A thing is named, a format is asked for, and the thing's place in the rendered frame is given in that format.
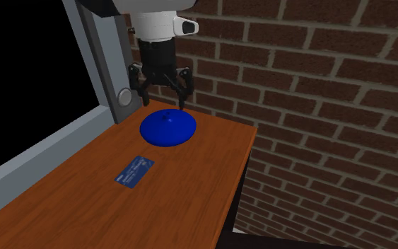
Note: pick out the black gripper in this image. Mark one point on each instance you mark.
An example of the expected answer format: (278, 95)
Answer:
(158, 58)

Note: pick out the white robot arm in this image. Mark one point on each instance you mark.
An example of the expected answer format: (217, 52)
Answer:
(154, 26)

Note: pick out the blue domed lid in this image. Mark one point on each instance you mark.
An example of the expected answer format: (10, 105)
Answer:
(168, 128)

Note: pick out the blue card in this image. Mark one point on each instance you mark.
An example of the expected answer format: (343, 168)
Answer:
(134, 172)

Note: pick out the grey framed window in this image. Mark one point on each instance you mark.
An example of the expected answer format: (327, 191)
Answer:
(47, 149)

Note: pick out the brown wooden table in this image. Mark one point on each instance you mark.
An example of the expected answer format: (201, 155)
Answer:
(81, 213)

